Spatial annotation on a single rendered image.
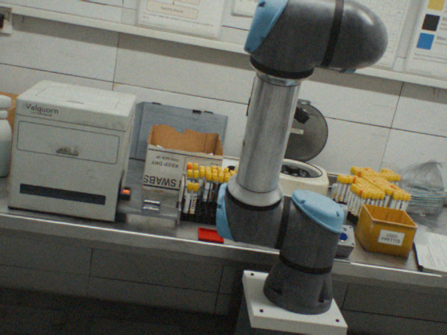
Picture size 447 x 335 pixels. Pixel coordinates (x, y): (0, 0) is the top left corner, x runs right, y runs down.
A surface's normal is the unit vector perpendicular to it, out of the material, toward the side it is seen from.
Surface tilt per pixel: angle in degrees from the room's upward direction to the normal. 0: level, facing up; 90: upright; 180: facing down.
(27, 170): 90
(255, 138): 105
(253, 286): 1
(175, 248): 90
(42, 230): 90
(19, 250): 90
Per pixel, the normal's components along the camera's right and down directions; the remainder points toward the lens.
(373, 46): 0.61, 0.44
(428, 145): 0.05, 0.30
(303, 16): -0.04, -0.03
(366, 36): 0.47, 0.25
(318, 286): 0.38, 0.01
